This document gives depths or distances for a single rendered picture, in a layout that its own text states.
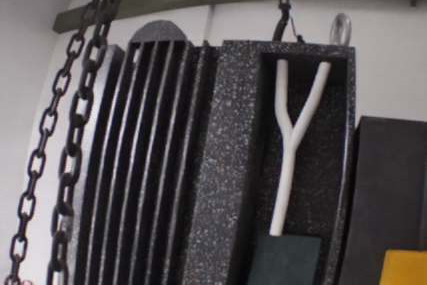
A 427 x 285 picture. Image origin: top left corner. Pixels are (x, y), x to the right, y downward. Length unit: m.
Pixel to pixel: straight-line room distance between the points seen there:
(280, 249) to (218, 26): 1.75
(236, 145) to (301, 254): 0.18
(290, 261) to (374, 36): 1.52
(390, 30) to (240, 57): 1.46
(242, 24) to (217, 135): 1.60
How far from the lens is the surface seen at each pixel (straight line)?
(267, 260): 0.49
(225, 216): 0.46
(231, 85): 0.49
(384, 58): 1.81
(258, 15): 2.04
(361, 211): 0.37
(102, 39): 0.23
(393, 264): 0.35
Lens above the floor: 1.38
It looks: 11 degrees up
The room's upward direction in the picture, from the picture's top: 9 degrees clockwise
